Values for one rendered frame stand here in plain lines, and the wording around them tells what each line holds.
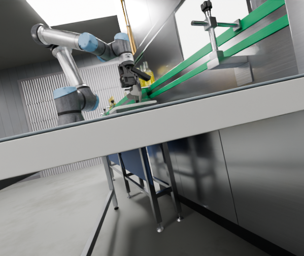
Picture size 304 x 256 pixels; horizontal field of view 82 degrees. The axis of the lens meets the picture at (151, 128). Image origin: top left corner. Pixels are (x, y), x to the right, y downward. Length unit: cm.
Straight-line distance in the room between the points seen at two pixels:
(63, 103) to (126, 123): 83
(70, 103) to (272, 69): 83
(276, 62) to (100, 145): 47
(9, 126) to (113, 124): 531
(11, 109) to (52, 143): 527
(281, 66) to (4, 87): 548
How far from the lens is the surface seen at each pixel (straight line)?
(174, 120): 16
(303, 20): 34
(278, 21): 57
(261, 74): 55
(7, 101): 550
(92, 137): 16
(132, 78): 93
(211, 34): 53
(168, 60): 121
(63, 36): 105
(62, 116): 97
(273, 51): 54
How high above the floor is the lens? 74
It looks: 2 degrees down
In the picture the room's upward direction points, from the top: 12 degrees counter-clockwise
